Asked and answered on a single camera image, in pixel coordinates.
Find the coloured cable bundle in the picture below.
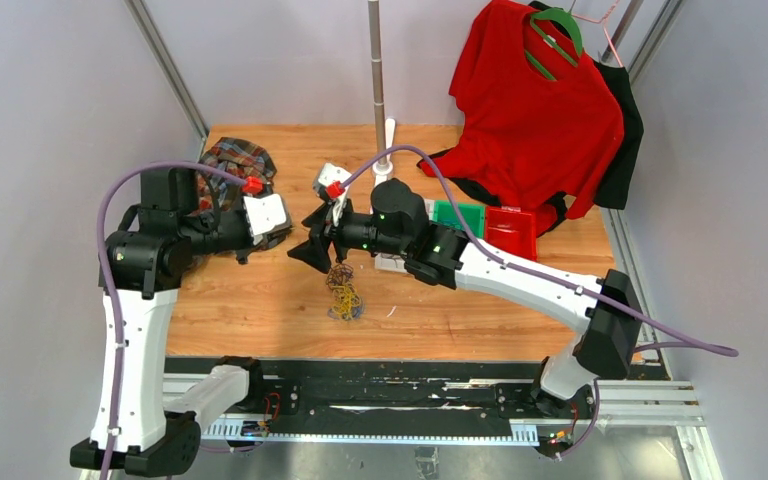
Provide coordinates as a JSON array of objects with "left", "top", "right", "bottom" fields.
[{"left": 324, "top": 262, "right": 367, "bottom": 324}]

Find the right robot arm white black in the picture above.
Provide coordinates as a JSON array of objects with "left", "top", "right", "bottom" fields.
[{"left": 288, "top": 179, "right": 641, "bottom": 417}]

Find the green clothes hanger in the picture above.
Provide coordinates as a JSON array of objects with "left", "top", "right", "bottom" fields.
[{"left": 523, "top": 2, "right": 584, "bottom": 81}]

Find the red plastic bin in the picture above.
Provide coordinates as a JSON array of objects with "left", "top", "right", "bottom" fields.
[{"left": 483, "top": 206, "right": 538, "bottom": 261}]

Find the aluminium frame post right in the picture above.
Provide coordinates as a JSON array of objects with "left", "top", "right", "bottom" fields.
[{"left": 622, "top": 0, "right": 685, "bottom": 84}]

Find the pink wire hanger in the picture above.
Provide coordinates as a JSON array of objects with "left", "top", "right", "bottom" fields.
[{"left": 568, "top": 0, "right": 625, "bottom": 68}]

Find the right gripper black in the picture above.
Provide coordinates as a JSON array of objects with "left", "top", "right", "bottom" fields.
[{"left": 287, "top": 196, "right": 408, "bottom": 276}]

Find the metal pole with white base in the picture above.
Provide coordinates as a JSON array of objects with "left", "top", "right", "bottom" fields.
[{"left": 367, "top": 0, "right": 396, "bottom": 153}]

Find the plaid flannel shirt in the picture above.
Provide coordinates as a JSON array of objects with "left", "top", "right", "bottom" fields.
[{"left": 195, "top": 137, "right": 277, "bottom": 231}]

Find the black t-shirt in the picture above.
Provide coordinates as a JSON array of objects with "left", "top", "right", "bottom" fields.
[{"left": 528, "top": 0, "right": 645, "bottom": 211}]

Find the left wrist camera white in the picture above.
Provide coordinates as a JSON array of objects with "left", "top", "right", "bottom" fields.
[{"left": 242, "top": 193, "right": 292, "bottom": 238}]

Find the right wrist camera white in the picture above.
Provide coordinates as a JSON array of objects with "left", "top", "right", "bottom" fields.
[{"left": 313, "top": 163, "right": 351, "bottom": 226}]

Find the red t-shirt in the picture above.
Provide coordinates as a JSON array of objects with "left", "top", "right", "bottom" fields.
[{"left": 418, "top": 0, "right": 626, "bottom": 236}]

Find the green plastic bin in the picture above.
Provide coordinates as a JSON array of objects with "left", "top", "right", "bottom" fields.
[{"left": 427, "top": 200, "right": 487, "bottom": 233}]

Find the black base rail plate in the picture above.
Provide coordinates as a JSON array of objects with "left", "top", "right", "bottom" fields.
[{"left": 165, "top": 357, "right": 597, "bottom": 442}]

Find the aluminium frame post left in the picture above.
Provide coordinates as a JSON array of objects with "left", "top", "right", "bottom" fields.
[{"left": 124, "top": 0, "right": 209, "bottom": 143}]

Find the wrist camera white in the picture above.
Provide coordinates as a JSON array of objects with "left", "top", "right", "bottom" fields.
[
  {"left": 242, "top": 193, "right": 292, "bottom": 238},
  {"left": 313, "top": 163, "right": 351, "bottom": 226}
]

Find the aluminium frame post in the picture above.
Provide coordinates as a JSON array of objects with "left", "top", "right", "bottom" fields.
[
  {"left": 124, "top": 0, "right": 209, "bottom": 143},
  {"left": 622, "top": 0, "right": 685, "bottom": 84}
]

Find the white plastic bin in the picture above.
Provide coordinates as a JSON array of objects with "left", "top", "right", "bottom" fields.
[{"left": 374, "top": 253, "right": 407, "bottom": 273}]

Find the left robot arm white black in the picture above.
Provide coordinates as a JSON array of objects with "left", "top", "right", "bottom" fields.
[{"left": 69, "top": 162, "right": 291, "bottom": 478}]

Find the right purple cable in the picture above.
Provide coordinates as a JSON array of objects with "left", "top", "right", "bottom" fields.
[{"left": 326, "top": 144, "right": 740, "bottom": 460}]

